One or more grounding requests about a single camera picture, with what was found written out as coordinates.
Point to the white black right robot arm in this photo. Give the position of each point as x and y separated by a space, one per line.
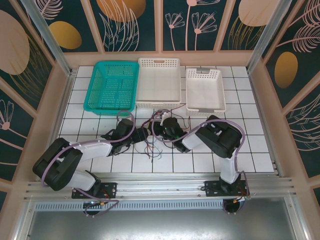
228 167

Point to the small white plastic basket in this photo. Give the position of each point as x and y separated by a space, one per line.
205 113

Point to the teal plastic basket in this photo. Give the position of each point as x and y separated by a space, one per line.
112 111

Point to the aluminium corner post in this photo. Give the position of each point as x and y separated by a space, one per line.
263 37
53 47

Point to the aluminium front rail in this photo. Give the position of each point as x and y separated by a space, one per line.
160 186

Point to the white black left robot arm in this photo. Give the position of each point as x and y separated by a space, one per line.
92 150

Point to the grey metal sheet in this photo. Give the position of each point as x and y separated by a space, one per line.
160 225

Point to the aluminium side rail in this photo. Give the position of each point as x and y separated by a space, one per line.
62 112
262 112

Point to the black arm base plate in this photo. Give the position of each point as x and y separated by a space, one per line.
210 188
110 190

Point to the large white plastic basket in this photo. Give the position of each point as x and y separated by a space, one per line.
157 105

